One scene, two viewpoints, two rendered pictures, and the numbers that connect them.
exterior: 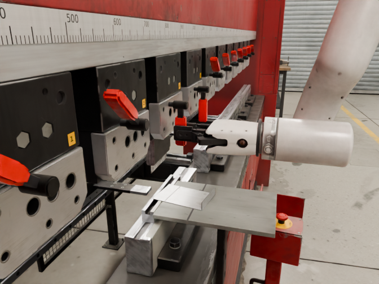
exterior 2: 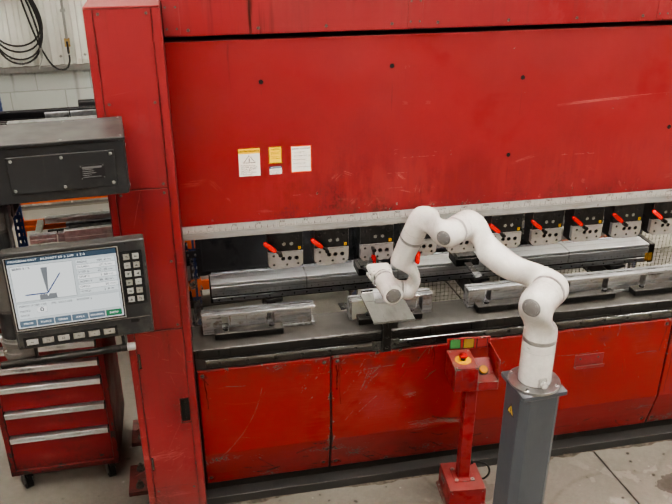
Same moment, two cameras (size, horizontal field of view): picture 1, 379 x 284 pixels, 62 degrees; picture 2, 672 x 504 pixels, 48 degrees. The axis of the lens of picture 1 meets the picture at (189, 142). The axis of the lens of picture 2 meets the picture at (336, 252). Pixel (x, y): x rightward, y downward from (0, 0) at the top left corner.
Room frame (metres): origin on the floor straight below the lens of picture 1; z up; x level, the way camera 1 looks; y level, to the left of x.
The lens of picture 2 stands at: (-0.89, -2.56, 2.64)
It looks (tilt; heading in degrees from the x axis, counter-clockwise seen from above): 25 degrees down; 63
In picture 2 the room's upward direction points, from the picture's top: straight up
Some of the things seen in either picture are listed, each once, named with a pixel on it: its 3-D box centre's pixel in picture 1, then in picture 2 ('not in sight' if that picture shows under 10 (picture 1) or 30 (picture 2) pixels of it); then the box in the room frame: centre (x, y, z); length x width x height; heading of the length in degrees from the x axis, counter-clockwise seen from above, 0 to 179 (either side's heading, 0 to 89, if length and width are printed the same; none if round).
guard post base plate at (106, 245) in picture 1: (114, 242); not in sight; (1.84, 0.52, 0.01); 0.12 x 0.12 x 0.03; 74
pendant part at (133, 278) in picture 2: not in sight; (80, 287); (-0.60, -0.12, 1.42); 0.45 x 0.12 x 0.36; 169
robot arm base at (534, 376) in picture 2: not in sight; (536, 360); (0.85, -0.81, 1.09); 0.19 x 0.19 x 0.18
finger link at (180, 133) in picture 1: (188, 135); not in sight; (0.60, 0.00, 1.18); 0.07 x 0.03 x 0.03; 74
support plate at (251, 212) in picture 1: (219, 204); (386, 306); (0.66, -0.07, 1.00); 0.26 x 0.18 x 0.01; 74
